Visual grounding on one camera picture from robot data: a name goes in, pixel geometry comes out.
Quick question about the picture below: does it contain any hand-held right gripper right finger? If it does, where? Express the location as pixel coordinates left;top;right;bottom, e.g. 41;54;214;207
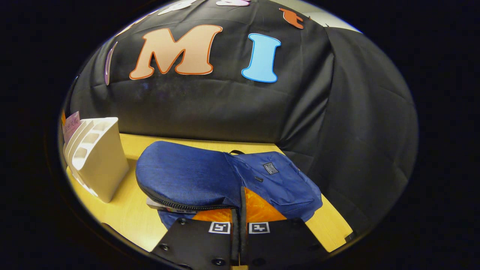
240;186;331;270

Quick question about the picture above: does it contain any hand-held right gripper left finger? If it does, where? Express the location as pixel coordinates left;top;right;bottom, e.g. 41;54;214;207
150;208;239;270

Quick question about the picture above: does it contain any black book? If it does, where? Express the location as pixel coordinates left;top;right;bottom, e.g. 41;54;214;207
146;198;200;215

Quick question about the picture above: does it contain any blue schoolbag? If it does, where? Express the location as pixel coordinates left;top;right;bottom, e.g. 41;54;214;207
135;141;323;230

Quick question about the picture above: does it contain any white bookshelf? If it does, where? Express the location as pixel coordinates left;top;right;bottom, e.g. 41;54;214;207
63;117;130;203

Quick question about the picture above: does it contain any pink book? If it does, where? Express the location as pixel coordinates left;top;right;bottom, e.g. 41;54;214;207
62;111;81;144

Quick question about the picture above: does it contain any black backdrop cloth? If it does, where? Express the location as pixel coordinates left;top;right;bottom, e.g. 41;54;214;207
69;0;419;235

